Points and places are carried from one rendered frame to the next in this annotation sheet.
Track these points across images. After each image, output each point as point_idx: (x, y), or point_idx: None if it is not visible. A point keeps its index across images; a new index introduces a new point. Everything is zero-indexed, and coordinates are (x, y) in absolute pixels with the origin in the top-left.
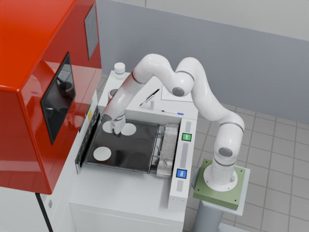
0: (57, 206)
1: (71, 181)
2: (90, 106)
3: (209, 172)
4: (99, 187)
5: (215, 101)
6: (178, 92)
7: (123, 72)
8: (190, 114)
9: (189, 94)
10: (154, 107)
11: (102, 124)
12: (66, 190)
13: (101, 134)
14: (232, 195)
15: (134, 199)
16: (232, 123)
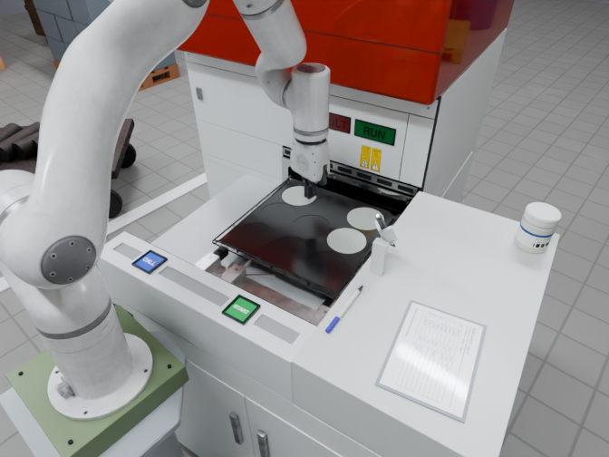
0: (215, 127)
1: (260, 155)
2: (378, 140)
3: (132, 354)
4: (249, 203)
5: (56, 74)
6: None
7: (526, 229)
8: (321, 353)
9: (420, 386)
10: (380, 277)
11: (374, 209)
12: (245, 148)
13: (347, 203)
14: (35, 374)
15: (194, 236)
16: (27, 199)
